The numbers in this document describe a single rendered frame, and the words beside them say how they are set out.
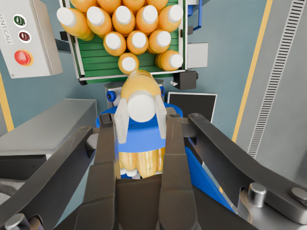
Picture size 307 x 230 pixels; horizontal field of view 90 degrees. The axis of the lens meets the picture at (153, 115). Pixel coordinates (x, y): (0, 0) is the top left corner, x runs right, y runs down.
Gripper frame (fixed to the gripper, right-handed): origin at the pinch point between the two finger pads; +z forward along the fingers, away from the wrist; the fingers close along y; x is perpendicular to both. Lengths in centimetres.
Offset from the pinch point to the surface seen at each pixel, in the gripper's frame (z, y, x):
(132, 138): 17.4, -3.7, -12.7
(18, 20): 28.1, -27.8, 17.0
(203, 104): 130, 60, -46
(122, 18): 30.8, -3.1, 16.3
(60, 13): 29.6, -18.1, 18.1
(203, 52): 58, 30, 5
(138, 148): 17.2, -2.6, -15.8
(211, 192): 62, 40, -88
